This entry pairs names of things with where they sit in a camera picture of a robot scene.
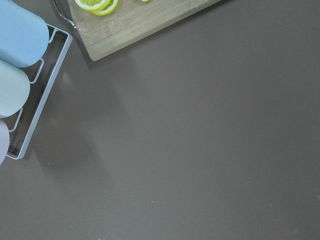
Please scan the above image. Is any light blue cup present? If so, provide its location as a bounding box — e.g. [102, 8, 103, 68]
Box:
[0, 0, 49, 68]

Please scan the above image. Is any white wire cup rack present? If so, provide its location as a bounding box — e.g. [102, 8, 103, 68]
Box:
[3, 25, 73, 160]

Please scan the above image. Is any lower lemon slice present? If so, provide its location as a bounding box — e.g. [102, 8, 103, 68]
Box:
[89, 0, 119, 17]

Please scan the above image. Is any pink cup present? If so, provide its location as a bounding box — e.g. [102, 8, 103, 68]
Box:
[0, 119, 10, 164]

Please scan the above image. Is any bamboo cutting board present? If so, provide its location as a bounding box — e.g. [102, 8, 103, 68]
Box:
[67, 0, 217, 61]

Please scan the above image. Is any white cup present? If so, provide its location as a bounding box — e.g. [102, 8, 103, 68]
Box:
[0, 60, 30, 119]

